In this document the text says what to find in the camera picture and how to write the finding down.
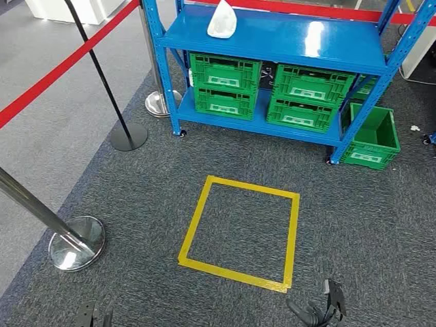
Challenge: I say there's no white plastic shell part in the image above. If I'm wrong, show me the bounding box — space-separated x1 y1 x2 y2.
207 0 238 40

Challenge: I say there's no green plastic crate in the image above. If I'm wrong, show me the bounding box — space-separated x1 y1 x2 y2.
189 52 263 95
354 74 379 101
340 102 401 171
266 97 338 134
272 63 357 108
193 85 257 121

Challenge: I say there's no chrome stanchion post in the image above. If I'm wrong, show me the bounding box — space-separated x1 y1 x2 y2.
138 0 183 119
0 167 106 273

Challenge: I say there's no white platform block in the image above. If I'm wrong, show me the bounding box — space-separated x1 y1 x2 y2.
25 0 127 26

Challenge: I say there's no yellow floor tape square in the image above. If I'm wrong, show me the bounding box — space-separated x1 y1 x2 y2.
177 174 301 295

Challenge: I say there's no black stanchion post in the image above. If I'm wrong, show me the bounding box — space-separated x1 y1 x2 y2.
64 0 149 153

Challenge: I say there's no black item between crates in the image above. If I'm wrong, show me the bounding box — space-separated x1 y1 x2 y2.
259 63 277 90

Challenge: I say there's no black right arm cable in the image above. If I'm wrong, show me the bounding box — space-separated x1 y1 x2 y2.
286 298 336 327

